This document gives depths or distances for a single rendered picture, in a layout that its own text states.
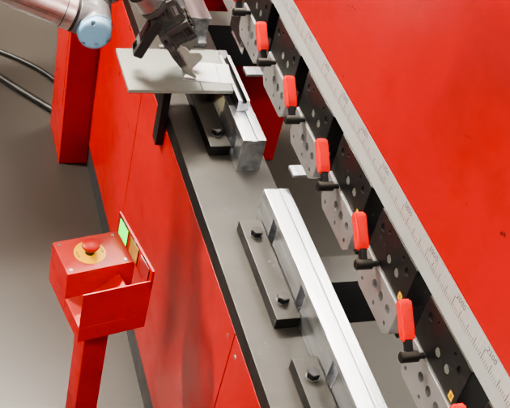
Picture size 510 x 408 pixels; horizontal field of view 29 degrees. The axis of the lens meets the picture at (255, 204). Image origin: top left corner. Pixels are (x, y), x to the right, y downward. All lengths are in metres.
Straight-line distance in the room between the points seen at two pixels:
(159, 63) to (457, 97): 1.18
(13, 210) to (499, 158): 2.39
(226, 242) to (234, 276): 0.11
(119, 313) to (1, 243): 1.24
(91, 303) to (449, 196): 0.94
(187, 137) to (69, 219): 1.10
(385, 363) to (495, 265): 1.93
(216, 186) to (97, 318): 0.43
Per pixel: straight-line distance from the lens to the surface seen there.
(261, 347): 1.98
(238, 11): 2.22
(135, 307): 2.19
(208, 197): 2.28
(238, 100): 2.40
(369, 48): 1.69
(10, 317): 3.13
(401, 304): 1.52
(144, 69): 2.44
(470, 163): 1.40
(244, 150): 2.34
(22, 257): 3.32
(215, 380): 2.21
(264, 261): 2.11
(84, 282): 2.21
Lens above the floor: 2.33
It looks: 39 degrees down
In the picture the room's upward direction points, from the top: 15 degrees clockwise
